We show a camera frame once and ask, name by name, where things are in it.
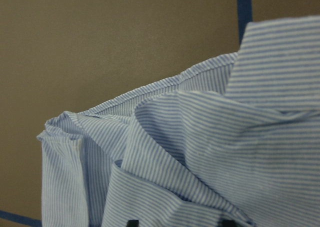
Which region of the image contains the light blue striped shirt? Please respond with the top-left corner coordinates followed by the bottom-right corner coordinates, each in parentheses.
top-left (37, 16), bottom-right (320, 227)

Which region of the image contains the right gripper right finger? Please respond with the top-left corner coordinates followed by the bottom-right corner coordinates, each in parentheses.
top-left (221, 219), bottom-right (237, 227)

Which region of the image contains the brown paper table mat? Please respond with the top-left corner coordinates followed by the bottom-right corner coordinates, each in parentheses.
top-left (0, 0), bottom-right (320, 227)

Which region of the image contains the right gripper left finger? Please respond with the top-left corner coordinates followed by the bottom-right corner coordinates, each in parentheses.
top-left (126, 219), bottom-right (139, 227)

